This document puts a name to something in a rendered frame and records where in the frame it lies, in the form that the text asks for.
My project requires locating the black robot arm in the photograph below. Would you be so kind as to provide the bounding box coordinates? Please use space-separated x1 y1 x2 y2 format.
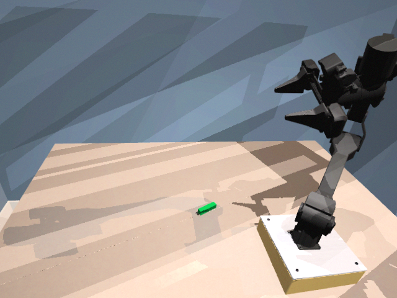
290 33 397 250

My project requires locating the green post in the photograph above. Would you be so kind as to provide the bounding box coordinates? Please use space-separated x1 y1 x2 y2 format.
198 202 216 215

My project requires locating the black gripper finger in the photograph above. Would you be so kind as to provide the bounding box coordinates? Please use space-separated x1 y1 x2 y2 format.
285 103 329 133
274 65 307 93

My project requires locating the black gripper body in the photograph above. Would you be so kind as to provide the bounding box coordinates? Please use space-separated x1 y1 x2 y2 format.
301 59 362 138

